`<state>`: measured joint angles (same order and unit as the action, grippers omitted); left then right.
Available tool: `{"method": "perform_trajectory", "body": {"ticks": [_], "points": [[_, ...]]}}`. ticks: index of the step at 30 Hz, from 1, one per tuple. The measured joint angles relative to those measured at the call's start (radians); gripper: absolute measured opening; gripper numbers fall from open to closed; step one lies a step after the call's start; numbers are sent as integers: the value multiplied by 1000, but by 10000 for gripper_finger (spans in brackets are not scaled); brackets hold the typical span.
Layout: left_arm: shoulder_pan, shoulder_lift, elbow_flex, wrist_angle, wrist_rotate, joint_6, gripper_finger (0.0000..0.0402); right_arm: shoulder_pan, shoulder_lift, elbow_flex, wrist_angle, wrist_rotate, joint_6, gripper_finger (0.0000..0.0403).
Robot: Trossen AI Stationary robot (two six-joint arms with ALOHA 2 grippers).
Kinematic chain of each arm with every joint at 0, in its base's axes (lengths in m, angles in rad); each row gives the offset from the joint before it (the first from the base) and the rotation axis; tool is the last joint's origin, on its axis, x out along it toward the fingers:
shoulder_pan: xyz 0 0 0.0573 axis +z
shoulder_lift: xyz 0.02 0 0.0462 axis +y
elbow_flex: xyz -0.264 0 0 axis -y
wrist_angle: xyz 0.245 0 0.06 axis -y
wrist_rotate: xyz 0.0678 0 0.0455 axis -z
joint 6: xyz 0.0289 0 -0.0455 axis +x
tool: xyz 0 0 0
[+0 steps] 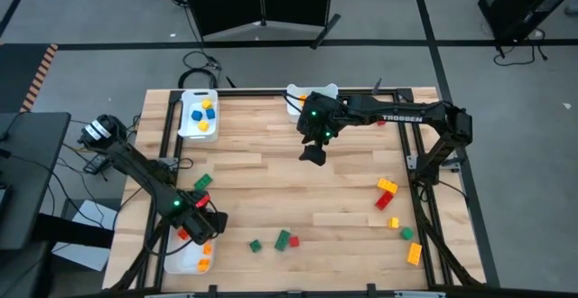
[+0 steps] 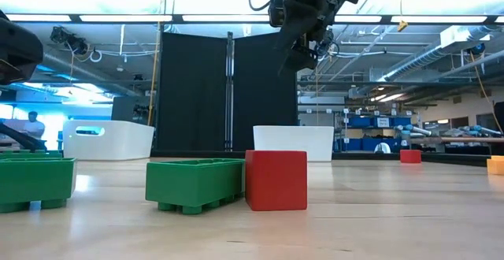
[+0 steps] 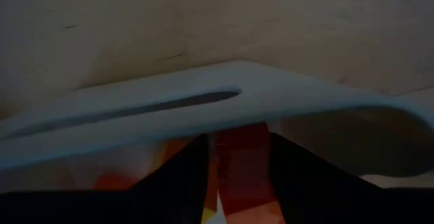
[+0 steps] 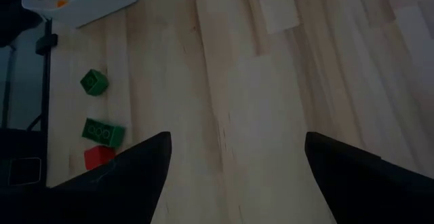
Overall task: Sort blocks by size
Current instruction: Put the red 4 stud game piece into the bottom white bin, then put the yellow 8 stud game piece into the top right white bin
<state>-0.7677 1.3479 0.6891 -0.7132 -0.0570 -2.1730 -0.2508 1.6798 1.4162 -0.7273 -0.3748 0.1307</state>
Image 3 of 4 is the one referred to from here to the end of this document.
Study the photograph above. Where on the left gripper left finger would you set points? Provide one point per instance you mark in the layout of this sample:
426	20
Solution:
176	197

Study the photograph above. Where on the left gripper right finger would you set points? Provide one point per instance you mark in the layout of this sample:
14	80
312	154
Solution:
315	197

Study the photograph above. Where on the small yellow block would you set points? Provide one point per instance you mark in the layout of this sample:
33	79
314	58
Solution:
208	215

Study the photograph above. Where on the small orange block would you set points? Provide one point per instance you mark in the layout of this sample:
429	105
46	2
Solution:
112	182

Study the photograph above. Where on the small red block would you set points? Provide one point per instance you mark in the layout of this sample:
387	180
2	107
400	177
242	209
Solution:
244	169

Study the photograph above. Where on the large white plastic bin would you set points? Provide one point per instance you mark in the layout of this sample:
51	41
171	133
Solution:
271	95

